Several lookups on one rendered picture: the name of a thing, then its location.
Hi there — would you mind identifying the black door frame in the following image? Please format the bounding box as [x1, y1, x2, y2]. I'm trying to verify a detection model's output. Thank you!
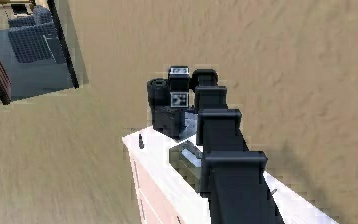
[46, 0, 80, 90]

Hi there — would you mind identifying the grey metal sink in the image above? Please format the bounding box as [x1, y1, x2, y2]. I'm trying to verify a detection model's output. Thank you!
[168, 140, 205, 194]

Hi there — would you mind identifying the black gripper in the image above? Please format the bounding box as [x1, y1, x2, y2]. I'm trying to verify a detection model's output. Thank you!
[146, 77, 187, 140]

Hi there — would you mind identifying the white kitchen counter cabinet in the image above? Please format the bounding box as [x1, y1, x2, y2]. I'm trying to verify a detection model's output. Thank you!
[121, 125, 340, 224]

